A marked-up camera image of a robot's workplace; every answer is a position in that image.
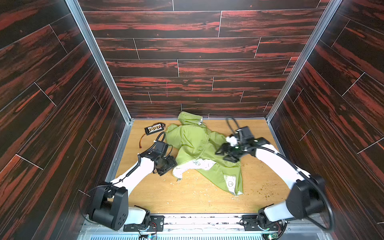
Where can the aluminium front rail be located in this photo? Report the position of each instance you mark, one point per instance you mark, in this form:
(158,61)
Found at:
(208,227)

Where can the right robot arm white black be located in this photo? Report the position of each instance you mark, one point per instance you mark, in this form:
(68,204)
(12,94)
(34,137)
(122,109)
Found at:
(307,198)

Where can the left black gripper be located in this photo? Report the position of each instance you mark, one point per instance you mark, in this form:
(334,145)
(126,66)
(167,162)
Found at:
(167,163)

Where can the green jacket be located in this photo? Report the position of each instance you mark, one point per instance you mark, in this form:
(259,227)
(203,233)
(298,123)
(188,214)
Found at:
(197,146)

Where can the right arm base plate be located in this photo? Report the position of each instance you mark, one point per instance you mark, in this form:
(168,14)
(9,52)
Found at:
(260,223)

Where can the black battery pack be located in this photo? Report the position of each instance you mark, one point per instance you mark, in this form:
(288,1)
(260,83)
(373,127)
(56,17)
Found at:
(155,128)

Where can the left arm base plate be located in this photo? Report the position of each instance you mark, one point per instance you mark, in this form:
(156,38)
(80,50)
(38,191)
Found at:
(151,223)

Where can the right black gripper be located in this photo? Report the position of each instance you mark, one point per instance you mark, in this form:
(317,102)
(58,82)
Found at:
(229,150)

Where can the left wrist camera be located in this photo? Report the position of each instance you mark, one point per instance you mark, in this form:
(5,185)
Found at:
(160,147)

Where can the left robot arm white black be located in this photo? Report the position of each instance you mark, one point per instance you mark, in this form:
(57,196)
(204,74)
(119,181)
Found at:
(109,204)

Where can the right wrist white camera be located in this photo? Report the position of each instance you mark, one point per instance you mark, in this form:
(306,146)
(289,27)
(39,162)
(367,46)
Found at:
(240,136)

